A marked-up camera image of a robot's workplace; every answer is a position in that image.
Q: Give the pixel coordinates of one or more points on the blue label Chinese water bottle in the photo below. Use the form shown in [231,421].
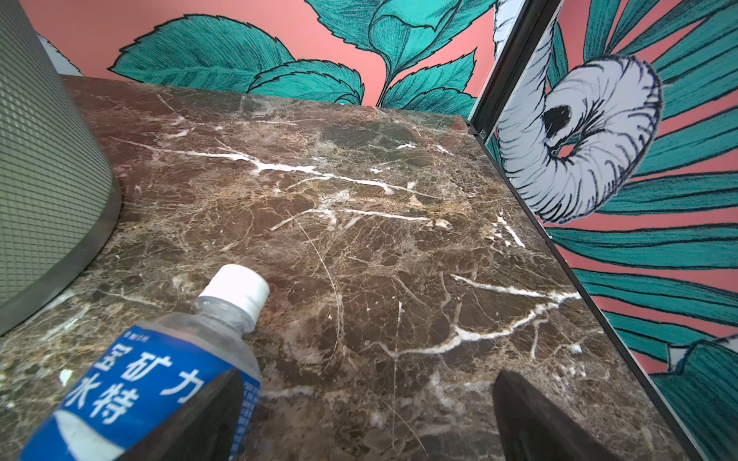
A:
[154,368]

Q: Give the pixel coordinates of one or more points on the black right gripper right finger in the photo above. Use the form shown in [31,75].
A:
[533,428]

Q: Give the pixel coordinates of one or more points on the grey mesh waste bin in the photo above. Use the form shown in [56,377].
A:
[60,199]

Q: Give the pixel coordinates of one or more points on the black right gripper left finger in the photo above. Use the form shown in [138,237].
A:
[201,429]

